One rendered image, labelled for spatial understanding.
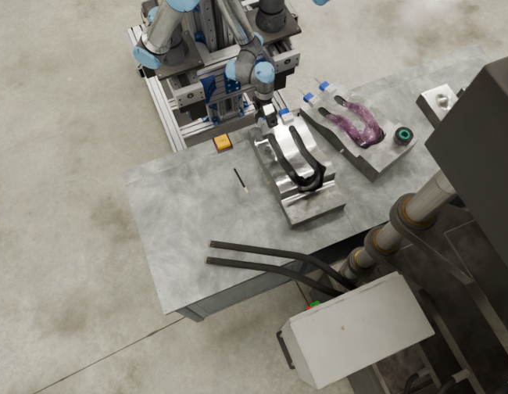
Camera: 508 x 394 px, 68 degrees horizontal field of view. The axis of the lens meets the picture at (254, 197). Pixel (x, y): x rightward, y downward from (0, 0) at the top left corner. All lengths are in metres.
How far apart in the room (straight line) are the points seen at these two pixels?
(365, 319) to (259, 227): 0.84
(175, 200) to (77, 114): 1.65
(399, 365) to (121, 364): 1.56
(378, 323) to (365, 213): 0.87
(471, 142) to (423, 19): 3.21
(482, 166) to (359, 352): 0.50
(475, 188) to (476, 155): 0.06
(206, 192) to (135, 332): 1.10
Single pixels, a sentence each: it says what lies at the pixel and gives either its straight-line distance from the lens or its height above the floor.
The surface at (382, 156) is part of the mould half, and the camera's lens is 1.77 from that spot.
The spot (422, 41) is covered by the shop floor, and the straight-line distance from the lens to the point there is 3.63.
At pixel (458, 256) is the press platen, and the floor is 1.54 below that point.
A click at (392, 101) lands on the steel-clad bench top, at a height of 0.80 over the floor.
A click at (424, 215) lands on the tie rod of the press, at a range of 0.92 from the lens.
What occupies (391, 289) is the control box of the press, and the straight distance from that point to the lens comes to 0.98.
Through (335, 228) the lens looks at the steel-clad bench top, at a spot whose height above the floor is 0.80.
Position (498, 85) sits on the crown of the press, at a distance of 0.58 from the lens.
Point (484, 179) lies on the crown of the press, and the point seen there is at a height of 1.88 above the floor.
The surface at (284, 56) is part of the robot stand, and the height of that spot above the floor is 0.99.
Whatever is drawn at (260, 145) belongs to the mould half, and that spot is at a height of 0.89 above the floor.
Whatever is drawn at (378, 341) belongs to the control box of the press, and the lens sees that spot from 0.96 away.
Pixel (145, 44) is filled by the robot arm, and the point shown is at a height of 1.28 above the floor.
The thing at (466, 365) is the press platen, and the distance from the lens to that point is 1.24.
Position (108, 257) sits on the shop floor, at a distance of 2.65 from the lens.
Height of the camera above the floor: 2.39
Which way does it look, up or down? 67 degrees down
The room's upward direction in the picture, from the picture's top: 2 degrees counter-clockwise
